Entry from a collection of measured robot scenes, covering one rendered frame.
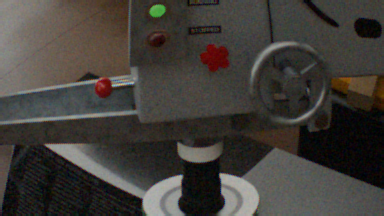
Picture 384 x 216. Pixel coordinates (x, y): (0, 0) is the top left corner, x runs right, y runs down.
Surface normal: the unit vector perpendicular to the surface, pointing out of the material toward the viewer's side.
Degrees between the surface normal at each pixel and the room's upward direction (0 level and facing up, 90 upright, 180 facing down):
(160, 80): 90
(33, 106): 90
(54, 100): 90
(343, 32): 90
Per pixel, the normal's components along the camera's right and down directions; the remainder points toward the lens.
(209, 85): 0.15, 0.51
